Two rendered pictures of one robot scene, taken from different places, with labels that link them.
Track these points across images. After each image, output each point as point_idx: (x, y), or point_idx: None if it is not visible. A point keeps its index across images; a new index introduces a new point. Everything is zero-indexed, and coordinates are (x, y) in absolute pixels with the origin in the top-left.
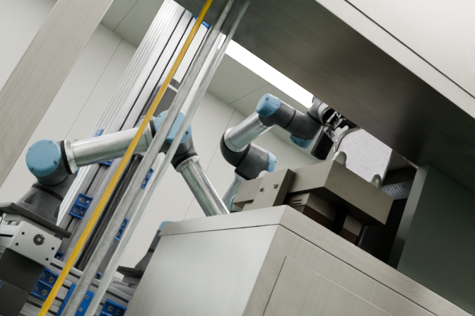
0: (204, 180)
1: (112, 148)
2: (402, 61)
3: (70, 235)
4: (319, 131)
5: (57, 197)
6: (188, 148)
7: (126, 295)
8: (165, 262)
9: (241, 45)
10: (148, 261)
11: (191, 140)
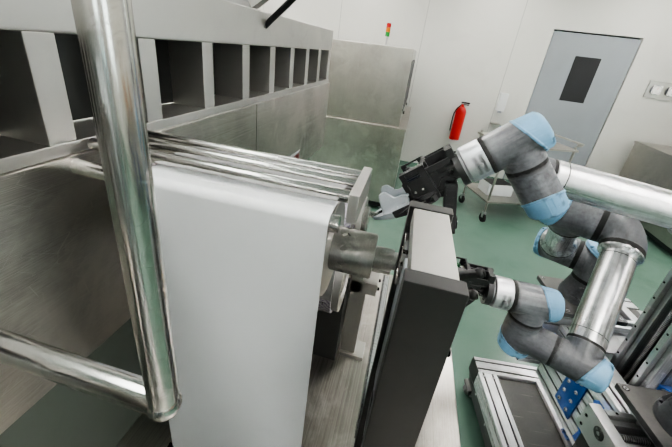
0: (594, 274)
1: (548, 233)
2: None
3: (564, 314)
4: (519, 187)
5: (578, 280)
6: (591, 230)
7: (619, 411)
8: None
9: None
10: (667, 394)
11: (594, 220)
